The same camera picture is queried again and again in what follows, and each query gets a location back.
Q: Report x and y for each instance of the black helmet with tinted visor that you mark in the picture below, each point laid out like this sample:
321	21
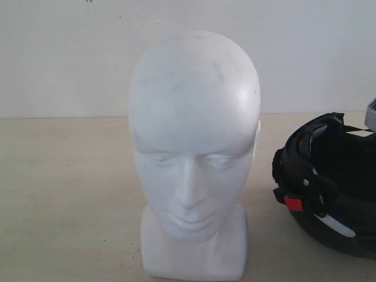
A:
325	176

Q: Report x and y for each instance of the white mannequin head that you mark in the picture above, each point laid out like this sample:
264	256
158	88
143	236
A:
194	117

